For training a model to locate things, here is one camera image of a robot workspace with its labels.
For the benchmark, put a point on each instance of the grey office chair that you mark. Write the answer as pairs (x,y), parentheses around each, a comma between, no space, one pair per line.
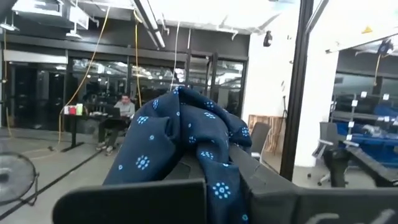
(326,137)
(259,137)

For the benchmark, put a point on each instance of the neighbouring black robot arm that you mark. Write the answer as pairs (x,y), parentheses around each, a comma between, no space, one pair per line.
(373,169)

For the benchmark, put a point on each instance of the person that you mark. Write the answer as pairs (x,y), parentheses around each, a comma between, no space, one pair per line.
(124,109)

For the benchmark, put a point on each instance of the white ceiling air unit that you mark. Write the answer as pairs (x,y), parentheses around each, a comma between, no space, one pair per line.
(46,12)

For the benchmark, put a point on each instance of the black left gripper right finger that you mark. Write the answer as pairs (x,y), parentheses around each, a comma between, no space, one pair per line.
(311,208)

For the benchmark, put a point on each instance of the black wall-mounted camera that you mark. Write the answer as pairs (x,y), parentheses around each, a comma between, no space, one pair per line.
(267,39)

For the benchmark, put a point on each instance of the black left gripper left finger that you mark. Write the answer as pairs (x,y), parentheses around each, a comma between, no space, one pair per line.
(130,205)

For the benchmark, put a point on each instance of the black floor fan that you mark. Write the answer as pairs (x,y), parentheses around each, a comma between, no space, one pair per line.
(15,177)

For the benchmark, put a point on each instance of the coloured containers on desk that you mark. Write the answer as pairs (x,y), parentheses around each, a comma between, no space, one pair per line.
(73,109)

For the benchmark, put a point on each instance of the black standing desk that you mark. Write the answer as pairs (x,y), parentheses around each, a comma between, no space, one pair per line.
(73,130)

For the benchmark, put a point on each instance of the shelf rack with blue bins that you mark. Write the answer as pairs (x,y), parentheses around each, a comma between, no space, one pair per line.
(373,124)

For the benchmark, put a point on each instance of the linear ceiling lamp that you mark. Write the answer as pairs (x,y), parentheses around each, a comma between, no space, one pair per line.
(152,25)

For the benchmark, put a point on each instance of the wooden boards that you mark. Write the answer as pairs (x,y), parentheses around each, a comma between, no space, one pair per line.
(275,130)

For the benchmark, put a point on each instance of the navy dotted cloth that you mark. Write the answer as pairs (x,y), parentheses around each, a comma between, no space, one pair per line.
(192,130)

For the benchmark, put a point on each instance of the yellow hanging outlet box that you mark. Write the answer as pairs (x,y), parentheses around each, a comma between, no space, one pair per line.
(367,30)

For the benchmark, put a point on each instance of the black aluminium rig frame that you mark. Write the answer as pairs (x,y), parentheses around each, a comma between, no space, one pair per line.
(297,93)

